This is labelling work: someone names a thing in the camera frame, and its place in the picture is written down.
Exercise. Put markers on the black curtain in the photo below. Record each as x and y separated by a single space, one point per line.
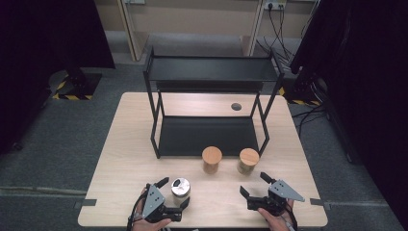
38 48
369 80

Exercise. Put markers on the glass jar with metal lid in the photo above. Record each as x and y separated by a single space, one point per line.
180 187

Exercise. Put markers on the black stand base striped tape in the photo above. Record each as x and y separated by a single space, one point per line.
78 86
303 93

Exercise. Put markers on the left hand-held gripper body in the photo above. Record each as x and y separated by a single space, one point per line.
153 200

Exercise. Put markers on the white wall power outlet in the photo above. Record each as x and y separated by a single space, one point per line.
275 5

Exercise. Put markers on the black metal two-tier shelf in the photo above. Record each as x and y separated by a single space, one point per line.
208 134

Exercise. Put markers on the beige furniture leg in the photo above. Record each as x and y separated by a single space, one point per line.
251 35
134 32

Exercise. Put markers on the person's left hand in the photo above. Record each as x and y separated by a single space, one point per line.
147 226

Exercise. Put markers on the wooden lid jar green contents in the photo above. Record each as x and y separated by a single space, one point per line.
248 157

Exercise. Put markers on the wooden lid jar brown contents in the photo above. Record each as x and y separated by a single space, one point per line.
211 155

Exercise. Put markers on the person's right hand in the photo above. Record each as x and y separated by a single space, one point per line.
279 223

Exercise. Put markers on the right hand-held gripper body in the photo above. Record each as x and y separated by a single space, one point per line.
284 191

